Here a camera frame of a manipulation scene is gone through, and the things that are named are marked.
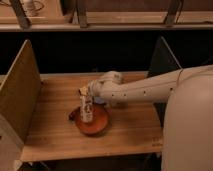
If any right grey shelf bracket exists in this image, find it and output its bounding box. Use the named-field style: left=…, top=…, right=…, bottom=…
left=163, top=0, right=183, bottom=27

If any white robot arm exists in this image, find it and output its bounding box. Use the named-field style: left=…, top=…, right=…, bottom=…
left=79, top=65, right=213, bottom=102

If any right dark side panel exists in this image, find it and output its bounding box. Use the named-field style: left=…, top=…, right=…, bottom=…
left=148, top=37, right=181, bottom=126

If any orange round bowl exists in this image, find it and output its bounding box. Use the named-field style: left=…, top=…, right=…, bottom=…
left=68, top=104, right=109, bottom=136

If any small white labelled bottle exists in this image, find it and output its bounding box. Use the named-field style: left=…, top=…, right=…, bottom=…
left=80, top=96, right=93, bottom=123

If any middle grey shelf bracket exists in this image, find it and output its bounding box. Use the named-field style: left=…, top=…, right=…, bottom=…
left=76, top=0, right=87, bottom=28

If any grey shelf bracket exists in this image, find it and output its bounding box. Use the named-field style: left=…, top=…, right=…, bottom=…
left=163, top=0, right=183, bottom=27
left=76, top=0, right=87, bottom=28
left=9, top=0, right=31, bottom=29

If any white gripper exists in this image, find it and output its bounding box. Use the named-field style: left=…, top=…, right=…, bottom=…
left=79, top=84, right=107, bottom=105

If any left wooden side panel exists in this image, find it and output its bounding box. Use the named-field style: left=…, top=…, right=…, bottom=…
left=0, top=40, right=41, bottom=142

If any left grey shelf bracket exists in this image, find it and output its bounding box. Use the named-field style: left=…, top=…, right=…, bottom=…
left=9, top=0, right=31, bottom=29

